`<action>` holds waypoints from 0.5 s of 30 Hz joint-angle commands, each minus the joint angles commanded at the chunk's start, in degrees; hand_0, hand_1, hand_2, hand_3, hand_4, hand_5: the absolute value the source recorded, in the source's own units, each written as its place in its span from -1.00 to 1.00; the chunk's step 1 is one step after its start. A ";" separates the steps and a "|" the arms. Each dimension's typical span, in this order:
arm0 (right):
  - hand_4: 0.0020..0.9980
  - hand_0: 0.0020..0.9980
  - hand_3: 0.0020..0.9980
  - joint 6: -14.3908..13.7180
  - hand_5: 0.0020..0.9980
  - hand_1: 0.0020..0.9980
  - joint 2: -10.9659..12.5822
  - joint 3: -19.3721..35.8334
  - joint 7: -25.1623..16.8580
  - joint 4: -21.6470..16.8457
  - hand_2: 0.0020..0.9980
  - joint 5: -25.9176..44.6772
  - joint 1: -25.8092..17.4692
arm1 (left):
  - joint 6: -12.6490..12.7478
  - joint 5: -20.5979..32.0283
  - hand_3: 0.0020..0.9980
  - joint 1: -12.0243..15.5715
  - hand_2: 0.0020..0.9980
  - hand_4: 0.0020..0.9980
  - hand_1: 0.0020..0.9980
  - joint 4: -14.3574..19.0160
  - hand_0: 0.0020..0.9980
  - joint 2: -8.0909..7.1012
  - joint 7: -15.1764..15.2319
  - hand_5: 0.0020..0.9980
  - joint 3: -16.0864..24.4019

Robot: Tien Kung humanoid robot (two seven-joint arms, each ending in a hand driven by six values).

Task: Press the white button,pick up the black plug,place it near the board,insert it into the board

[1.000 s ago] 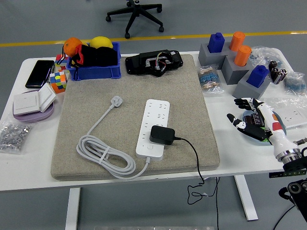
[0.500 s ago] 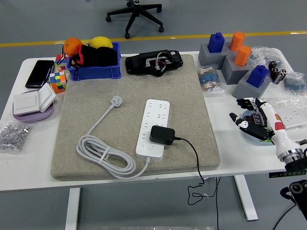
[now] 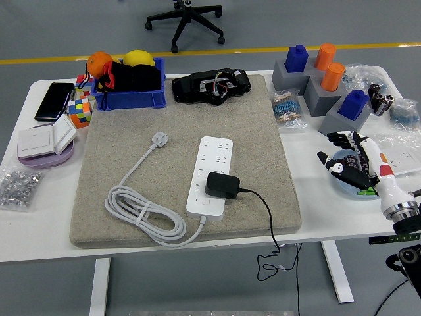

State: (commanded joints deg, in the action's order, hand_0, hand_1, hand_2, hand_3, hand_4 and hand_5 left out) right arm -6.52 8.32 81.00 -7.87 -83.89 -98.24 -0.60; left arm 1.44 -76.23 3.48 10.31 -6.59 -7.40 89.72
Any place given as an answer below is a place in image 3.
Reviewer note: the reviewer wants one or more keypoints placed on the green battery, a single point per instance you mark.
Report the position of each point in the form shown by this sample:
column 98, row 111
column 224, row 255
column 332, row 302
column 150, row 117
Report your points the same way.
column 363, row 193

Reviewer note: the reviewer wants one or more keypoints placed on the large white wall switch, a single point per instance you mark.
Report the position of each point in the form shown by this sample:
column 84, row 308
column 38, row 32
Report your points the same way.
column 36, row 141

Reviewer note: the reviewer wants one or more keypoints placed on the orange fruit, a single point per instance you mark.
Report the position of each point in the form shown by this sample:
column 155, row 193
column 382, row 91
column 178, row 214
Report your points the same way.
column 98, row 62

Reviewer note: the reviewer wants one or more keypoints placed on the white wall socket panel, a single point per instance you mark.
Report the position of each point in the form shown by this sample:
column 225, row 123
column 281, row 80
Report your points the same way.
column 404, row 161

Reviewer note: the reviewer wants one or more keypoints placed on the purple tray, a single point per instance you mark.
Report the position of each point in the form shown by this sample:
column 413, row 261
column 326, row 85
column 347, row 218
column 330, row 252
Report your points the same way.
column 46, row 161

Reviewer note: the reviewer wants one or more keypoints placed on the black table control panel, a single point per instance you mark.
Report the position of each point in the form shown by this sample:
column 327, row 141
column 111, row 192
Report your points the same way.
column 388, row 239

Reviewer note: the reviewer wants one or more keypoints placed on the dark cylindrical capacitor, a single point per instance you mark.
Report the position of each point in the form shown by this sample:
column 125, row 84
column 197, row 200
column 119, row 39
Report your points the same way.
column 352, row 159

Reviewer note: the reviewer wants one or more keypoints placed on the grey holder block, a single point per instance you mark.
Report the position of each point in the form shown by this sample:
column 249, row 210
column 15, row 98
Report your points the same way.
column 338, row 123
column 279, row 80
column 317, row 102

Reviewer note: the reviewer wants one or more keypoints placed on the clear plastic bag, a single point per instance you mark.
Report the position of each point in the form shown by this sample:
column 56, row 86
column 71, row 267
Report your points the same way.
column 401, row 141

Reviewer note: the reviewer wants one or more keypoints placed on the black smartphone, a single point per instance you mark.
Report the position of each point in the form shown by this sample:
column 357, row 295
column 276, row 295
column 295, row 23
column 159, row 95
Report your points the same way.
column 54, row 100

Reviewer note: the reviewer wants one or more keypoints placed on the blue plastic bin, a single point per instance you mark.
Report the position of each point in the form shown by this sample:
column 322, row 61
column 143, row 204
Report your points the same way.
column 131, row 98

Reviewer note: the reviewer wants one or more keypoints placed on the clear bag of resistors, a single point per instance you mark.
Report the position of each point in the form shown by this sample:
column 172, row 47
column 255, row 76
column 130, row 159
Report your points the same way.
column 365, row 74
column 286, row 108
column 404, row 115

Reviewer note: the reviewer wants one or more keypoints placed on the colourful puzzle cube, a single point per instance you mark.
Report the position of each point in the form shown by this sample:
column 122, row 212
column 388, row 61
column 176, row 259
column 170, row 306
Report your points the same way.
column 80, row 113
column 82, row 82

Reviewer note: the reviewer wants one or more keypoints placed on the yellow lemon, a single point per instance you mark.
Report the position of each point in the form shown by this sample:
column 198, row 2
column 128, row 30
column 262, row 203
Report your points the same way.
column 138, row 58

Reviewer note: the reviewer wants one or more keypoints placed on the light blue plate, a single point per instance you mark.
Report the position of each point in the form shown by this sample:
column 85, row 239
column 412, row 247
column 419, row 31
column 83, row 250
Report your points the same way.
column 345, row 188

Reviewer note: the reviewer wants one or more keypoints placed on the orange cylinder peg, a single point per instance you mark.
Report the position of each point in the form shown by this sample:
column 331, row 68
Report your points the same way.
column 325, row 57
column 332, row 77

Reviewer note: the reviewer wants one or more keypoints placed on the clear bag of metal nuts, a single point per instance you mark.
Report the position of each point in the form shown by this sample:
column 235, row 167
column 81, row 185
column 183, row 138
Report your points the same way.
column 19, row 187

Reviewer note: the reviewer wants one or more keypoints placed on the grey-brown mat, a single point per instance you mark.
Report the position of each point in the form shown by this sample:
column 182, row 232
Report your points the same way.
column 131, row 131

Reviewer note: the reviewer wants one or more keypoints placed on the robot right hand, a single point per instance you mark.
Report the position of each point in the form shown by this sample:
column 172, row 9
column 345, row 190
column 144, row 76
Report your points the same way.
column 386, row 171

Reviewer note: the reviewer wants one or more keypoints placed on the black open electronic housing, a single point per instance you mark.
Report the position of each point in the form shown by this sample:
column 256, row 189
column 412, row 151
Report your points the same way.
column 190, row 89

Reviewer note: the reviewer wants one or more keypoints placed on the bundle of dark capacitors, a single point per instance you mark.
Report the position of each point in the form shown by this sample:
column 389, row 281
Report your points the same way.
column 381, row 100

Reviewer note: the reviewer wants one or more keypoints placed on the blue square peg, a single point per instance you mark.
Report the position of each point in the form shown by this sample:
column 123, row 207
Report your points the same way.
column 353, row 105
column 296, row 59

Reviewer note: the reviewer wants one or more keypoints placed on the small white wall switch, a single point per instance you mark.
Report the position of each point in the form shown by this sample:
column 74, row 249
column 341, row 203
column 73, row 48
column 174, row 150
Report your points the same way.
column 64, row 133

